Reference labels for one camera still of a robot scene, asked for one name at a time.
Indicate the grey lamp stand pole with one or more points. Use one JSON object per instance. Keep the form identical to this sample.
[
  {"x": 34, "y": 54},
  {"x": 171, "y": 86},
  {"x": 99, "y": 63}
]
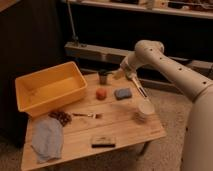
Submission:
[{"x": 74, "y": 36}]

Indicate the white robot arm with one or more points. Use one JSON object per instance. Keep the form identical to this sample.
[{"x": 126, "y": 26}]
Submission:
[{"x": 197, "y": 154}]

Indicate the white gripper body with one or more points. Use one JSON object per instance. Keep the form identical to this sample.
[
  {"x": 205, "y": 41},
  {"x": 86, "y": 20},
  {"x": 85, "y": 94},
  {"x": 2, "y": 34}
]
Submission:
[{"x": 123, "y": 71}]

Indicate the blue grey cloth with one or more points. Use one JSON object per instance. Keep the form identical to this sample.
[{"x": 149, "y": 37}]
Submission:
[{"x": 47, "y": 140}]

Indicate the wooden table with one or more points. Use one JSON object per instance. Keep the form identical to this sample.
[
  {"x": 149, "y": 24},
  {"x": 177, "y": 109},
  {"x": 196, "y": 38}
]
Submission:
[{"x": 118, "y": 121}]

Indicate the yellow plastic tray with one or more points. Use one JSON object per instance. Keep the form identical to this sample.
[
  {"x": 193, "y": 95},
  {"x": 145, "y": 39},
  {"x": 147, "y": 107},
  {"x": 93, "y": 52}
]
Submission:
[{"x": 49, "y": 89}]

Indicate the stack of white bowls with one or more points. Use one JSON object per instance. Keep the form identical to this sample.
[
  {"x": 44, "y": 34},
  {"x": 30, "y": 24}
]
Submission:
[{"x": 144, "y": 111}]

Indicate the blue sponge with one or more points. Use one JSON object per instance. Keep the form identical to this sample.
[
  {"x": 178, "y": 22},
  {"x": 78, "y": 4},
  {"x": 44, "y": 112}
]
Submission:
[{"x": 123, "y": 93}]

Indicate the green headed dish brush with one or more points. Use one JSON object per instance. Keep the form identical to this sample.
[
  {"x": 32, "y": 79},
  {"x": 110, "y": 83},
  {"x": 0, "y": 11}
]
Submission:
[{"x": 139, "y": 87}]

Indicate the dark metal cup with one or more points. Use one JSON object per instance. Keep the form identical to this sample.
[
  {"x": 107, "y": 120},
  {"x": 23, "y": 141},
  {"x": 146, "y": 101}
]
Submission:
[{"x": 103, "y": 76}]

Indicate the red pepper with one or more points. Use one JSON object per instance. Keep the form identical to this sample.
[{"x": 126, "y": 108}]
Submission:
[{"x": 101, "y": 93}]

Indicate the brown grape bunch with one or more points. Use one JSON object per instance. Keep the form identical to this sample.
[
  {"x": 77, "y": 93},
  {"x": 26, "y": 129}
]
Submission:
[{"x": 61, "y": 116}]

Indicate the dark rectangular block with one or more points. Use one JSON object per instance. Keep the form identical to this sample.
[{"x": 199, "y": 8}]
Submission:
[{"x": 102, "y": 141}]

